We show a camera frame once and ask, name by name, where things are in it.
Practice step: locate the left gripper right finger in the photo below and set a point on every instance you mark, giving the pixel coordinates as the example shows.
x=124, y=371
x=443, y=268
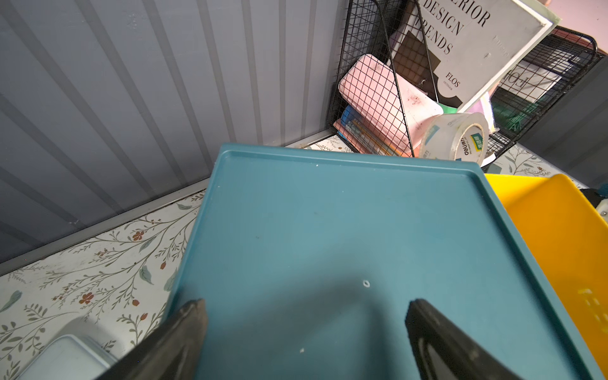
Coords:
x=443, y=351

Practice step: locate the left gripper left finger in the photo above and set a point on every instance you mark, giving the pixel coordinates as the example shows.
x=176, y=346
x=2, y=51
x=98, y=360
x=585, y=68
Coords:
x=172, y=351

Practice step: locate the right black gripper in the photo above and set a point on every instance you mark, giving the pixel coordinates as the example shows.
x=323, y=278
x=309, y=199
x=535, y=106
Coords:
x=598, y=199

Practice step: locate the yellow top drawer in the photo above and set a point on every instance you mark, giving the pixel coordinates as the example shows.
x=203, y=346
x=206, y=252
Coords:
x=568, y=238

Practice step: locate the teal drawer cabinet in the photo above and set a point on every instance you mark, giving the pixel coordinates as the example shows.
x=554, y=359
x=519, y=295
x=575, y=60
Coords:
x=307, y=261

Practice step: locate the light blue plastic box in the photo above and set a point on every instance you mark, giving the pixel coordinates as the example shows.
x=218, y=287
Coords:
x=80, y=350

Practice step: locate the clear packing tape roll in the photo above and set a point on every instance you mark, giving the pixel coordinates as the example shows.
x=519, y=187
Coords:
x=458, y=137

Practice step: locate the pink foam board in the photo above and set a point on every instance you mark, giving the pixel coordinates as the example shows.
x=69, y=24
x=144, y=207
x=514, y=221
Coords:
x=586, y=17

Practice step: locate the white design book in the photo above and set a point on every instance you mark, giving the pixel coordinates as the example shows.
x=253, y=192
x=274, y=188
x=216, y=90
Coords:
x=454, y=51

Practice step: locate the pink pouch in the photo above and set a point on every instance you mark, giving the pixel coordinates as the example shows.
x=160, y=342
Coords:
x=392, y=109

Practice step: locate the black wire desk organizer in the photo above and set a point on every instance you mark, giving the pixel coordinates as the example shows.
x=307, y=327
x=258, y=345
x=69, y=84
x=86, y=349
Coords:
x=511, y=107

